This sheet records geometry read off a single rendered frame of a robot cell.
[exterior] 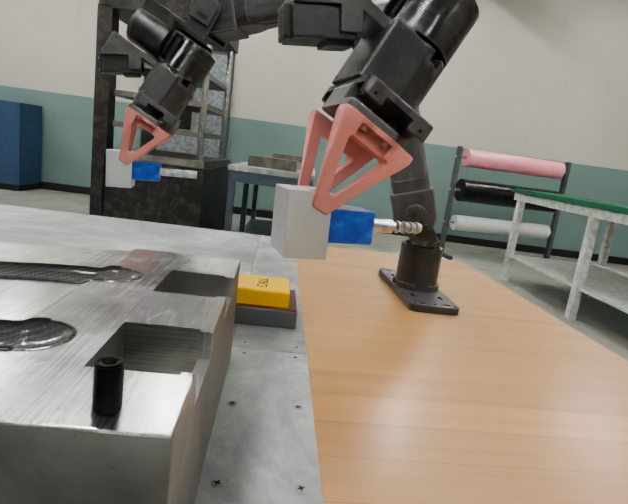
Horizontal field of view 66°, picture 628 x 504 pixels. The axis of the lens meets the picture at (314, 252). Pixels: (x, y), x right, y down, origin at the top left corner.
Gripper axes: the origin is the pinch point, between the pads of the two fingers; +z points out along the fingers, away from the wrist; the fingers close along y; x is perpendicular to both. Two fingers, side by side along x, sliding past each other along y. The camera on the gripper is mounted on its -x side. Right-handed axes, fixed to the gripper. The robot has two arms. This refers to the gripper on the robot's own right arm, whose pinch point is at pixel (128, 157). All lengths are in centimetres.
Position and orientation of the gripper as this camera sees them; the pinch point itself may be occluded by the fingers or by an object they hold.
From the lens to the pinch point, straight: 81.1
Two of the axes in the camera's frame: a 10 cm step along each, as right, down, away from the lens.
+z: -5.7, 8.2, 0.5
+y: 2.3, 2.2, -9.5
